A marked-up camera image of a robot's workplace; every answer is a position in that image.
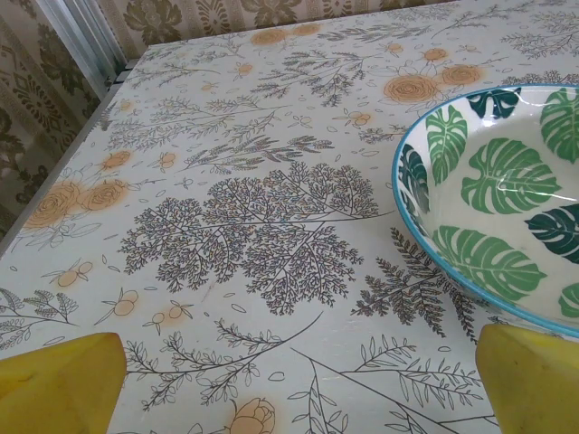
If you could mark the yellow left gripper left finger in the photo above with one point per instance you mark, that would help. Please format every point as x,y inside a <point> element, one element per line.
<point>59,389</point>

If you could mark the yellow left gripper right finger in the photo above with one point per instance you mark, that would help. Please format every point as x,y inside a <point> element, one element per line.
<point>534,389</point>

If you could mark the green leaf pattern bowl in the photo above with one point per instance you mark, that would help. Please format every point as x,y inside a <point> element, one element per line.
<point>497,181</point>

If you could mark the aluminium frame post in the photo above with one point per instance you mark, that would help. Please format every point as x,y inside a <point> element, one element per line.
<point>81,36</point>

